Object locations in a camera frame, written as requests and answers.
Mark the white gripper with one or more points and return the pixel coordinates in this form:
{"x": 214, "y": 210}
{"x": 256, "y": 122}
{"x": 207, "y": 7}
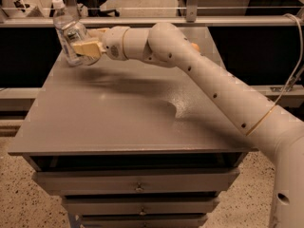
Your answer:
{"x": 113, "y": 43}

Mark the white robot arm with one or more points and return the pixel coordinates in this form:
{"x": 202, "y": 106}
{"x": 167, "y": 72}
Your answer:
{"x": 275, "y": 132}

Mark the clear plastic water bottle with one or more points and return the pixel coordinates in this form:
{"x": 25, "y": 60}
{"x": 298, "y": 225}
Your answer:
{"x": 61, "y": 18}

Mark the orange fruit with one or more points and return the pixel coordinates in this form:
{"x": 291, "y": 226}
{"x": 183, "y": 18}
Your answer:
{"x": 196, "y": 47}

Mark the grey drawer cabinet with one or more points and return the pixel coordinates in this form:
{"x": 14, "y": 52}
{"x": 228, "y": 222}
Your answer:
{"x": 116, "y": 116}

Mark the top grey drawer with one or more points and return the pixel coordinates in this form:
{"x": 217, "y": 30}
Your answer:
{"x": 148, "y": 181}

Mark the grey drawer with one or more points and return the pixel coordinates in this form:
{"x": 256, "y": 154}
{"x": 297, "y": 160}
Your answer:
{"x": 148, "y": 221}
{"x": 140, "y": 206}
{"x": 148, "y": 181}

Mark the middle grey drawer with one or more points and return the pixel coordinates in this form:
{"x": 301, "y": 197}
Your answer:
{"x": 140, "y": 206}

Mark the bottom grey drawer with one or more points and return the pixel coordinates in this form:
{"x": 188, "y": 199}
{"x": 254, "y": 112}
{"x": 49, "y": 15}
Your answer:
{"x": 148, "y": 221}

